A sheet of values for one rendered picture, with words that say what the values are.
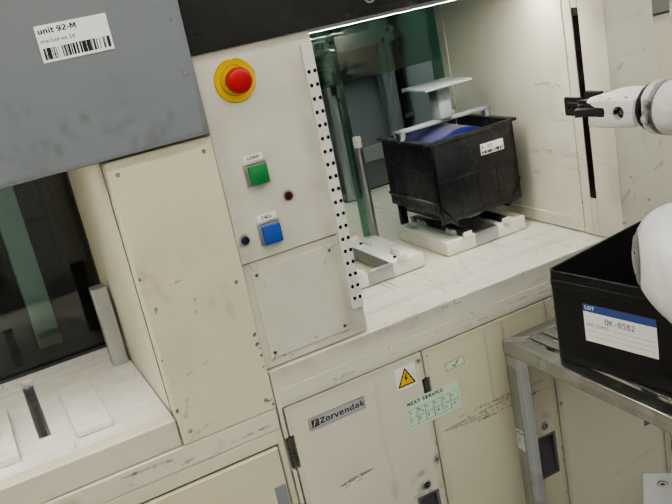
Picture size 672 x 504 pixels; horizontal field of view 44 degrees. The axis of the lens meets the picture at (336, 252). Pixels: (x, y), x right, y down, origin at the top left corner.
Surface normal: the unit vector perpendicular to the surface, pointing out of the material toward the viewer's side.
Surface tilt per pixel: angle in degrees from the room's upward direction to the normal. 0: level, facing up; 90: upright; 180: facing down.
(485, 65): 90
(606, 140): 90
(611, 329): 90
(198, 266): 90
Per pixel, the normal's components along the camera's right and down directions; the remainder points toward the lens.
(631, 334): -0.79, 0.33
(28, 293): 0.44, 0.19
